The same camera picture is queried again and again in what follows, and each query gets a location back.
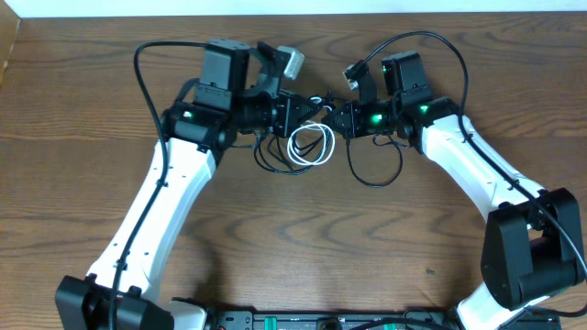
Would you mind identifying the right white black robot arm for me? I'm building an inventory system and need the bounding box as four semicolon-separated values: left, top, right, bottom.
322;51;586;329

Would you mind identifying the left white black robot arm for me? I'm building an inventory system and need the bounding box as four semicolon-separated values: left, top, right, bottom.
55;38;319;330

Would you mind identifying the white usb cable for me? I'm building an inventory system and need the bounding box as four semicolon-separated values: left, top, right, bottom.
286;94;337;167

